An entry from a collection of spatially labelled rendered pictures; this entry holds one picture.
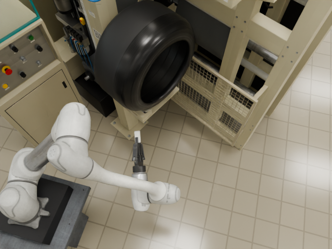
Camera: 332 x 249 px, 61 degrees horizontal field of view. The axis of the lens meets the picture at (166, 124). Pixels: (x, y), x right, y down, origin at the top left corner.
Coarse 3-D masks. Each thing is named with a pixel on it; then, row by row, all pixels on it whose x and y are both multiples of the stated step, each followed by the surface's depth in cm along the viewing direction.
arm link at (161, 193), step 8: (96, 168) 122; (88, 176) 119; (96, 176) 123; (104, 176) 128; (112, 176) 131; (120, 176) 133; (128, 176) 136; (112, 184) 132; (120, 184) 133; (128, 184) 134; (136, 184) 135; (144, 184) 137; (152, 184) 140; (160, 184) 145; (168, 184) 148; (152, 192) 140; (160, 192) 143; (168, 192) 145; (176, 192) 145; (152, 200) 148; (160, 200) 144; (168, 200) 145; (176, 200) 146
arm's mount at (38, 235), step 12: (48, 180) 175; (48, 192) 171; (60, 192) 171; (48, 204) 167; (60, 204) 168; (0, 216) 163; (48, 216) 164; (60, 216) 172; (0, 228) 160; (12, 228) 160; (24, 228) 160; (48, 228) 160; (36, 240) 157; (48, 240) 164
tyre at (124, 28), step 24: (144, 0) 147; (120, 24) 136; (144, 24) 134; (168, 24) 136; (96, 48) 145; (120, 48) 135; (144, 48) 132; (168, 48) 185; (192, 48) 164; (96, 72) 149; (120, 72) 137; (144, 72) 138; (168, 72) 188; (120, 96) 147; (144, 96) 183
